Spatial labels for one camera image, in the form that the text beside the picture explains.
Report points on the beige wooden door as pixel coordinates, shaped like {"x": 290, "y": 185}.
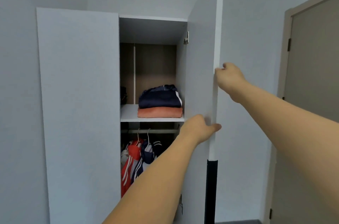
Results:
{"x": 307, "y": 99}

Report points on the beige hanger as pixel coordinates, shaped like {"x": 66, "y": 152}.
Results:
{"x": 137, "y": 137}

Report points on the metal hanging rod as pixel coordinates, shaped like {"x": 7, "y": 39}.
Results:
{"x": 153, "y": 131}

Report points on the navy velvet pyjama top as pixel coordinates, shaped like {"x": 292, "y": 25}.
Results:
{"x": 161, "y": 96}

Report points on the red and white jacket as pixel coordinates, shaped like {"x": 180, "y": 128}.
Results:
{"x": 130, "y": 168}

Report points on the brown velvet garment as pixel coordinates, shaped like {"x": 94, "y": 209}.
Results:
{"x": 159, "y": 112}

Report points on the person's left forearm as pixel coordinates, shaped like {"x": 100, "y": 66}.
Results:
{"x": 153, "y": 189}

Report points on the person's left hand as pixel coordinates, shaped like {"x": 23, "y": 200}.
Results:
{"x": 198, "y": 128}

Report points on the person's right hand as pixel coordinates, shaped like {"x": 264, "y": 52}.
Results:
{"x": 230, "y": 81}

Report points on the person's right forearm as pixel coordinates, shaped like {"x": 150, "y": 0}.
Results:
{"x": 296, "y": 141}

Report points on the navy and white jacket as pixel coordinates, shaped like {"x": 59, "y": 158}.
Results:
{"x": 145, "y": 160}

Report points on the white wardrobe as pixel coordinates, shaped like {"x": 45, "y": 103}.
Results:
{"x": 79, "y": 99}

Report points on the red garment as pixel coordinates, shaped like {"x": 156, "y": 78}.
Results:
{"x": 123, "y": 95}

